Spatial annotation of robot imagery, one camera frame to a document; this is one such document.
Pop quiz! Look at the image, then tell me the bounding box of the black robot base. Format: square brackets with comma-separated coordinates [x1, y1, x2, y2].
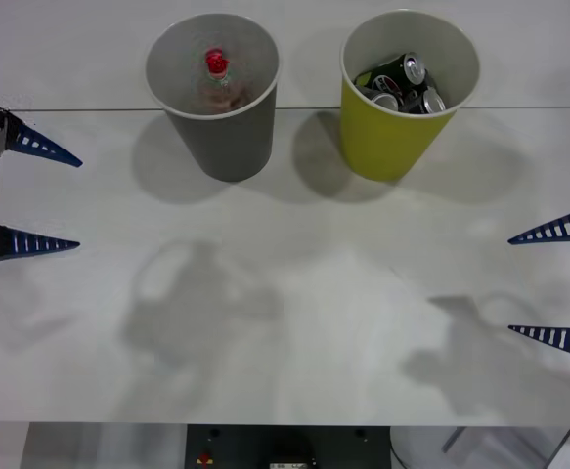
[186, 424, 392, 469]

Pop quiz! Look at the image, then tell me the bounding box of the black drink can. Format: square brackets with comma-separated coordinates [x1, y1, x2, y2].
[404, 85, 448, 114]
[357, 86, 401, 111]
[370, 51, 425, 95]

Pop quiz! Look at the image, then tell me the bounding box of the grey plastic bin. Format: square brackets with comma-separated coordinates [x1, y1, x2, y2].
[143, 13, 284, 184]

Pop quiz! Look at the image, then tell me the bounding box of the yellow-green plastic bin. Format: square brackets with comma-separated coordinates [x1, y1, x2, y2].
[338, 8, 481, 184]

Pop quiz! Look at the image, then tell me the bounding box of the clear bottle with red cap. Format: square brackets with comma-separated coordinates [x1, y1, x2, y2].
[194, 46, 261, 113]

